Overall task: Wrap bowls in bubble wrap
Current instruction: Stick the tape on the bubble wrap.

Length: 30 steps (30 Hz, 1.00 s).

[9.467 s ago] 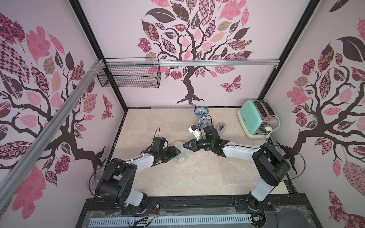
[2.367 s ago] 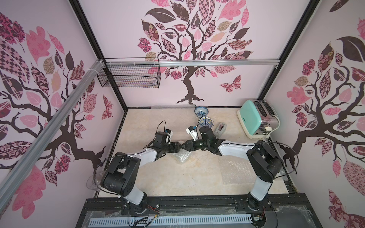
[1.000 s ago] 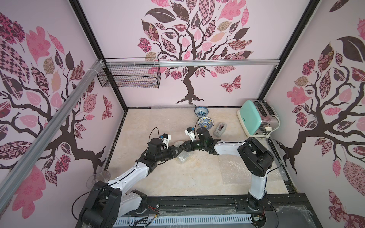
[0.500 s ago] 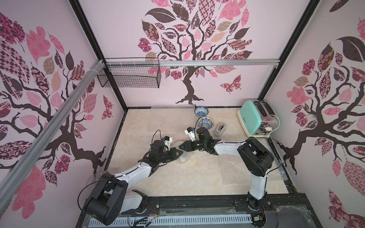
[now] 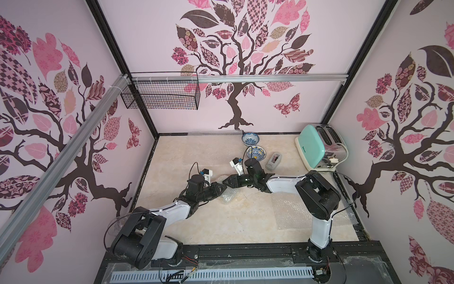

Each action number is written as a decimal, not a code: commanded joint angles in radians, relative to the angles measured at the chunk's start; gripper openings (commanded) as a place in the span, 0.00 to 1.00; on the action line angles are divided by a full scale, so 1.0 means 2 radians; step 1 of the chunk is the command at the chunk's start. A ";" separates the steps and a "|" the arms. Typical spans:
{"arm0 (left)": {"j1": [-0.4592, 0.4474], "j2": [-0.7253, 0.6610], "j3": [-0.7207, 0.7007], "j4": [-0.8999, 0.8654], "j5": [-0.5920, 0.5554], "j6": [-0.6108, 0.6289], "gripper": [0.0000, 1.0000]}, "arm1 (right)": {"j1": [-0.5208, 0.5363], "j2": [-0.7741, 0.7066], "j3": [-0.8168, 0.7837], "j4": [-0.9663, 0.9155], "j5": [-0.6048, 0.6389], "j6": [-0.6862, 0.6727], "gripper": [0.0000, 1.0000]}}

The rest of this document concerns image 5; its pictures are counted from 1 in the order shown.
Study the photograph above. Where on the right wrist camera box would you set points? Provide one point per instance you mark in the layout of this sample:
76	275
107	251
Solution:
236	163

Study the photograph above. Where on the aluminium frame bar left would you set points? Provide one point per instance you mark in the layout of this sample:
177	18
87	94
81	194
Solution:
16	225

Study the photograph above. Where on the mint green toaster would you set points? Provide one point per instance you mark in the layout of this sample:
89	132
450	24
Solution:
321	148

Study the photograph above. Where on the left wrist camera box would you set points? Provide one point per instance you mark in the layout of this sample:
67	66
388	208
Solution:
207	174

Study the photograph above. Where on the white slotted cable duct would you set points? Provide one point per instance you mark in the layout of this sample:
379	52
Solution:
210	275

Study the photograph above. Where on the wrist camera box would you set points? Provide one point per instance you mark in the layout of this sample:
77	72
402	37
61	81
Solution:
236	163
207	174

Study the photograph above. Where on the blue yellow patterned bowl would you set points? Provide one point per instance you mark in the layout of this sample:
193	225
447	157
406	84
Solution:
256	152

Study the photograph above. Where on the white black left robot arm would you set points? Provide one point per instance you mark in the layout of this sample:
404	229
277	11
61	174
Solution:
141	239

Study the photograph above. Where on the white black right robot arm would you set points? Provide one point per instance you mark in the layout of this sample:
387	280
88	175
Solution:
320	197

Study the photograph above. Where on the grey tape dispenser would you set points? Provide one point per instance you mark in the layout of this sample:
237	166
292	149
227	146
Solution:
274	161

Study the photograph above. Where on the aluminium frame bar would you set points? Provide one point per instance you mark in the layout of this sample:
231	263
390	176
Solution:
314	77
16	225

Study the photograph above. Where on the blue white patterned bowl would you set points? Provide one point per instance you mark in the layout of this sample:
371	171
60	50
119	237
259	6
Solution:
250	139

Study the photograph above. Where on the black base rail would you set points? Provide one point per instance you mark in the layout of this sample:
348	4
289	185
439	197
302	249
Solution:
351	262

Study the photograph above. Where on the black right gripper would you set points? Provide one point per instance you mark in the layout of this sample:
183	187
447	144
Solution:
242	180

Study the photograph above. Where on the black wire wall basket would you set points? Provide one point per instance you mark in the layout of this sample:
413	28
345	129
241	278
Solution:
163	91

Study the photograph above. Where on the aluminium frame bar back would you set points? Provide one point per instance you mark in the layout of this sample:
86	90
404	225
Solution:
314	77

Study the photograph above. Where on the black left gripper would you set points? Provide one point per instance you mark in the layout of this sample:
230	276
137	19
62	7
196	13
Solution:
216	187

